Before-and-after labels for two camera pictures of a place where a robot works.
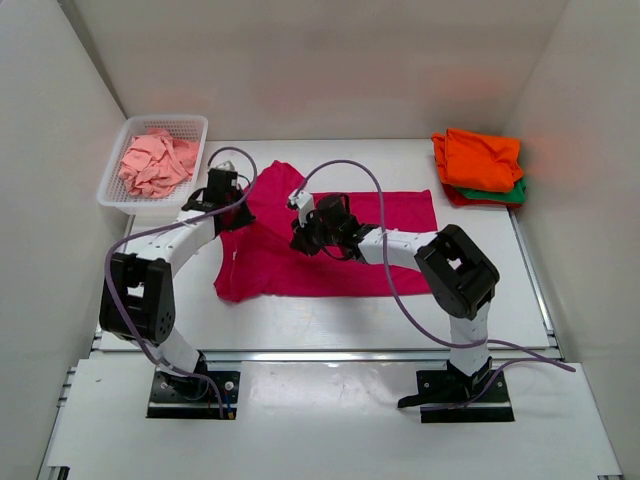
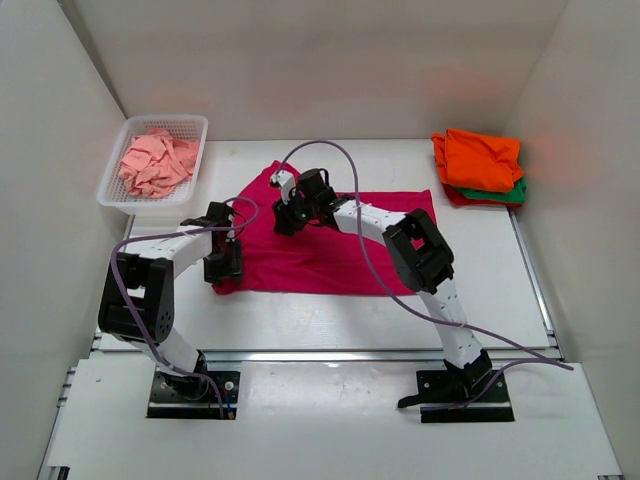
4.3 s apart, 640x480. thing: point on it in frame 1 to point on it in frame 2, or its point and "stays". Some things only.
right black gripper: (301, 239) to (284, 222)
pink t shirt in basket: (153, 163) stays
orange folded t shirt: (478, 160) stays
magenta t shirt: (258, 260) stays
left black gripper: (246, 217) to (232, 269)
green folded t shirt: (516, 195) stays
